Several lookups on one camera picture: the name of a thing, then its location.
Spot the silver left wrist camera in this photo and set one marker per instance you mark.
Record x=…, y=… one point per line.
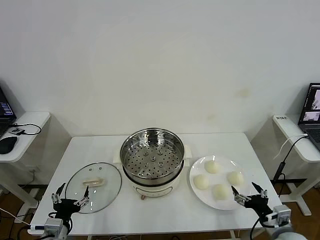
x=53, y=225

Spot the round glass pot lid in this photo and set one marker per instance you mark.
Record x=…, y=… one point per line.
x=105, y=190

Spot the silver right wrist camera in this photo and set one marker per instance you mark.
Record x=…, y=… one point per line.
x=282, y=213

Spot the round white plate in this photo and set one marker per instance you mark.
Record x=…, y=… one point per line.
x=200, y=197

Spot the stainless steel steamer basket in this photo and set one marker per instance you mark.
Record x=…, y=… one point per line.
x=140, y=160

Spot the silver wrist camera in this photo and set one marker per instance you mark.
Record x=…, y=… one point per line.
x=282, y=213
x=53, y=225

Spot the white electric cooking pot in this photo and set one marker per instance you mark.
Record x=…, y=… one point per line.
x=155, y=190

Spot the black computer mouse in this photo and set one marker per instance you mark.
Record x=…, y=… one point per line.
x=7, y=145

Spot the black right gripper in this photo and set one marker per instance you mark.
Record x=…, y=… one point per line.
x=258, y=203

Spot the grey laptop with image windows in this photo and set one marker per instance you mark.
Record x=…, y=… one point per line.
x=310, y=130

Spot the black laptop with blue screen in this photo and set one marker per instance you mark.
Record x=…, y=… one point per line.
x=5, y=107

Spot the white side table with mouse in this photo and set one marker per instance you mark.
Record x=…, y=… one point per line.
x=32, y=125

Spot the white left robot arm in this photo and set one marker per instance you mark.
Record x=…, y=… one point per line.
x=64, y=232

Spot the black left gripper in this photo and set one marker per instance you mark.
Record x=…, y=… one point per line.
x=65, y=206

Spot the black text table sticker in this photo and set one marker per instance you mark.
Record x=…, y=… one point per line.
x=281, y=118

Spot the white steamed baozi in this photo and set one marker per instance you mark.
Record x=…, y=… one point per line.
x=235, y=178
x=201, y=181
x=221, y=192
x=212, y=167

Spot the white side table with sticker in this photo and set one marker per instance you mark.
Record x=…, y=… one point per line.
x=287, y=130

